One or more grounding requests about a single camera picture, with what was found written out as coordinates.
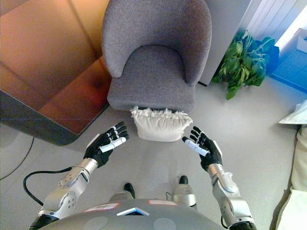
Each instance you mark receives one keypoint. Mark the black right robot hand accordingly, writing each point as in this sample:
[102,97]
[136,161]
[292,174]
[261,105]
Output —
[211,153]

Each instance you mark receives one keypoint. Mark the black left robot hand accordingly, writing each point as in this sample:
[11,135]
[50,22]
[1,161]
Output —
[96,151]

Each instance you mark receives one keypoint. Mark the white fringed pillow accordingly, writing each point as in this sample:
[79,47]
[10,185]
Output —
[160,127]

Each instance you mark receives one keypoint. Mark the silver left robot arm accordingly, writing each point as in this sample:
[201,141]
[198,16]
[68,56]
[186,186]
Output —
[69,184]

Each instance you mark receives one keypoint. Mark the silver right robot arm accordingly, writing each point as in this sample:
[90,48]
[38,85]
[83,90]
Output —
[227,191]

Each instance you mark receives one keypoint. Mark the beige sofa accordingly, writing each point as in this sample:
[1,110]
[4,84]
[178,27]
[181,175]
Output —
[299,167]

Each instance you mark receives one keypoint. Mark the silver right robot leg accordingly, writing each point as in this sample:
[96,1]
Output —
[183,194]

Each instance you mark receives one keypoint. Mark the silver robot leg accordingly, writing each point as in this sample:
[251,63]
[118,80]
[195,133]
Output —
[123,194]
[183,194]

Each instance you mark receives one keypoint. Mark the silver left robot leg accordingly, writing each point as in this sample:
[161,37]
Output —
[123,194]

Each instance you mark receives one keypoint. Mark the grey robot torso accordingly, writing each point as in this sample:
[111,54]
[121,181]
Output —
[134,220]

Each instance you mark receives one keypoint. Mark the wooden table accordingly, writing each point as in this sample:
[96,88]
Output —
[48,72]

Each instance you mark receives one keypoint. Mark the green potted plant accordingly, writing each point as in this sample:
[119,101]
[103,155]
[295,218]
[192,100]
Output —
[242,64]

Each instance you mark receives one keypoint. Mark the grey fabric armchair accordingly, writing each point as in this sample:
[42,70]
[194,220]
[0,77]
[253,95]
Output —
[156,72]

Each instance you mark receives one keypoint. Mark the blue box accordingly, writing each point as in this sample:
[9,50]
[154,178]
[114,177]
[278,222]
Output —
[290,69]

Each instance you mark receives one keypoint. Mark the white cabinet panel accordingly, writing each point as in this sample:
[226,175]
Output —
[230,28]

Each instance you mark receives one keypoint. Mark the white cardboard box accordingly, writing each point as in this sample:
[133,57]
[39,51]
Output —
[301,40]

